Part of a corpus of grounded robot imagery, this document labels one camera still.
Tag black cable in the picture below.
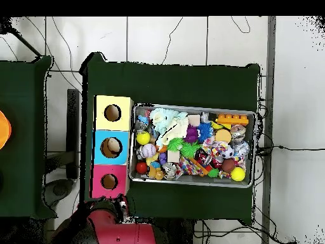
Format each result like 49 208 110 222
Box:
256 145 325 154

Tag black upright panel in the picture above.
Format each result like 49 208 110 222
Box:
66 88 80 180

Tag green spiky ball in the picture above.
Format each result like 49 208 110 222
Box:
166 137 185 153

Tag brown toy football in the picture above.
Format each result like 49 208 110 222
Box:
221 158 236 173

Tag dark green table cloth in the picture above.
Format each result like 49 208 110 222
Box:
79 51 261 226

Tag pale yellow muslin cloth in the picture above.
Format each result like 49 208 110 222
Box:
156 116 190 148

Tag dark green side-table cloth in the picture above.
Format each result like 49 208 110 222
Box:
0 55 58 220

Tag plain yellow ball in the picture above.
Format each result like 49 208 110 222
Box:
230 166 246 182

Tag purple knobbly toy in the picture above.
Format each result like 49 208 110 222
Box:
184 125 200 144

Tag orange foam disc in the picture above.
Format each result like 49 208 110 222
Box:
215 128 232 144

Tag shallow mesh bin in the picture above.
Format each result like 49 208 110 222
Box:
128 102 256 189

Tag teal muslin cloth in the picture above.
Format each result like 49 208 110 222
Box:
149 107 189 135

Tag orange round object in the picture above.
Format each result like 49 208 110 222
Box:
0 110 13 151

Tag wooden three-hole box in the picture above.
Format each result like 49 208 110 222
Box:
90 95 134 200

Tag blue spiky ball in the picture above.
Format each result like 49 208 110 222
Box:
197 122 215 143

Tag orange toy brick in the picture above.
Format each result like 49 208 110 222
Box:
215 113 249 126

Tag white baseball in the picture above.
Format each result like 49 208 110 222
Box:
141 143 157 159

